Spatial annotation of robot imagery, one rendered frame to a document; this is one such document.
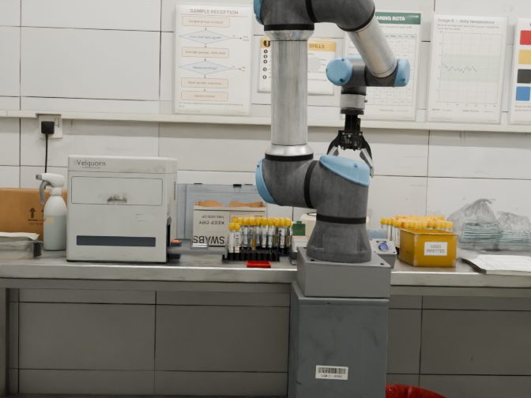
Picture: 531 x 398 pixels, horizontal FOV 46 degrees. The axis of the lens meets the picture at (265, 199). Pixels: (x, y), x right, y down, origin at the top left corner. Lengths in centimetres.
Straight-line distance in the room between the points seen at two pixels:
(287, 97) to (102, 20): 122
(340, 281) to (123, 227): 68
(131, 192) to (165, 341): 88
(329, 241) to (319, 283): 10
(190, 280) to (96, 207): 33
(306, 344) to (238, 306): 107
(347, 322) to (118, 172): 77
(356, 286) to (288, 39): 57
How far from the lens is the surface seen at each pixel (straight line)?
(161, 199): 175
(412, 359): 259
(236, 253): 184
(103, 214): 178
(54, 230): 204
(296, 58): 142
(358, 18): 142
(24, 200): 220
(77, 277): 178
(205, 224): 204
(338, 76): 172
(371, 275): 139
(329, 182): 139
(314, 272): 137
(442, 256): 190
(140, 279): 175
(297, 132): 143
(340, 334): 139
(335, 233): 139
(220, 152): 238
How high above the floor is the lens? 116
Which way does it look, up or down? 3 degrees down
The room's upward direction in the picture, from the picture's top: 2 degrees clockwise
